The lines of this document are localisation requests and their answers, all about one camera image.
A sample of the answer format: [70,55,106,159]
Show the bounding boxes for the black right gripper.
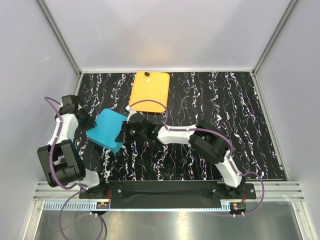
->
[115,121,147,143]

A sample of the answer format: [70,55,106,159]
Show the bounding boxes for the blue tin lid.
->
[86,108,127,149]

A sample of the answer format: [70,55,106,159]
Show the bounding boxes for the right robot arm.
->
[115,113,246,199]

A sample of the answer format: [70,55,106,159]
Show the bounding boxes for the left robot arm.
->
[37,95,108,199]

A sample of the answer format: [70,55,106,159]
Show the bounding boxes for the blue chocolate tin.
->
[107,144,125,153]

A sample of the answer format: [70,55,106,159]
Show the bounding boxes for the yellow tray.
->
[129,71,170,113]

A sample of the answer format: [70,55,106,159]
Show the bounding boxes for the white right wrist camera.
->
[125,105,138,122]

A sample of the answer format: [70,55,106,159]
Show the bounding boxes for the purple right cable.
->
[127,99,265,217]

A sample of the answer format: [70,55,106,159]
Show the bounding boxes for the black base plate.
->
[79,180,257,212]

